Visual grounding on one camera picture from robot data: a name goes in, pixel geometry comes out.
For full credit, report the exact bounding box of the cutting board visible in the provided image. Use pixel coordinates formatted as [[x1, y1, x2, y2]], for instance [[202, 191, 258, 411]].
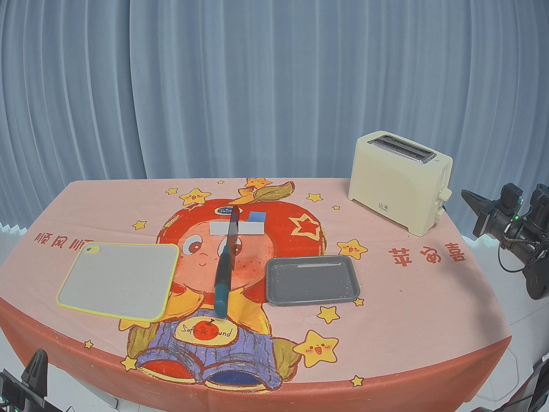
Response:
[[56, 241, 180, 321]]

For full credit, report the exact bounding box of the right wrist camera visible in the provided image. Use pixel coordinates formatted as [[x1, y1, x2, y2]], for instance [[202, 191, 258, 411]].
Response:
[[501, 183, 525, 216]]

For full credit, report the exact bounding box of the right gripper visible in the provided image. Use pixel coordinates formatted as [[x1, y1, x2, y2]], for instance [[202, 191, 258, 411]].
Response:
[[461, 189, 518, 239]]

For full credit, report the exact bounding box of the blue curtain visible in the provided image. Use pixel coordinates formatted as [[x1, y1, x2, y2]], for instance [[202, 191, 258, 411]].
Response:
[[0, 0, 549, 250]]

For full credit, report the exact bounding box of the white knife rest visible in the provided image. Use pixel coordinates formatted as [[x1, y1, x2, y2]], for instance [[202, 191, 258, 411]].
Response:
[[210, 221, 265, 235]]

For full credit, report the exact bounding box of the cream toaster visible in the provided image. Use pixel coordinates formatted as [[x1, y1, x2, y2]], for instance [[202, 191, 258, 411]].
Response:
[[347, 130, 454, 237]]

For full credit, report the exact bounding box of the dark grey tray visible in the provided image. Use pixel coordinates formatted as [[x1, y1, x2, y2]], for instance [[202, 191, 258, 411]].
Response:
[[265, 255, 362, 307]]

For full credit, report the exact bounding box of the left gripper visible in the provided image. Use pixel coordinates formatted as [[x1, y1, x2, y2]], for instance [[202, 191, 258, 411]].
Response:
[[0, 348, 49, 412]]

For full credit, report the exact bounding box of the knife with blue-green handle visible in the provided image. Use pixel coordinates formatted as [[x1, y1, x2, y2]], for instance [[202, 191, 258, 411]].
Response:
[[213, 205, 241, 319]]

